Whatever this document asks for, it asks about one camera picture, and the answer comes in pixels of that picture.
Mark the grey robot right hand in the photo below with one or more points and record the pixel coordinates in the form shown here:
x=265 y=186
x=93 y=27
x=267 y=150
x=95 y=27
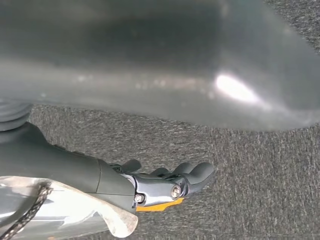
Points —
x=62 y=165

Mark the clear plastic wrist guard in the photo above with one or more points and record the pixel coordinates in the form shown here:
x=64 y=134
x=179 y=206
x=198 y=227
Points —
x=75 y=215

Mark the yellow floor tape outline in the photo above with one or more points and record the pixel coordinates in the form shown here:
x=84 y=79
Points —
x=157 y=207

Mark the grey robot body shell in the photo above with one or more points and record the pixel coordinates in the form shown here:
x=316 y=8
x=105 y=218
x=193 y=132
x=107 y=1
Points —
x=149 y=49

